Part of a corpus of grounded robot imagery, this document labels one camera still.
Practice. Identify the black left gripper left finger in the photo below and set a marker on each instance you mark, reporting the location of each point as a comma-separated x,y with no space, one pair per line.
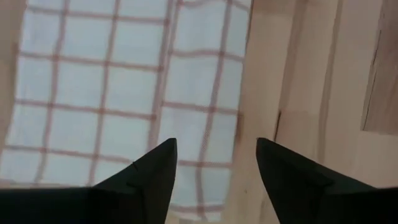
133,199

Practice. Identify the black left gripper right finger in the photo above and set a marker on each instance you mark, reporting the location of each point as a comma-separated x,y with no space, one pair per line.
304,199

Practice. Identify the white towel with red grid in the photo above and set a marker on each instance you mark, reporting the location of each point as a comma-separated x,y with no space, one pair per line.
81,84

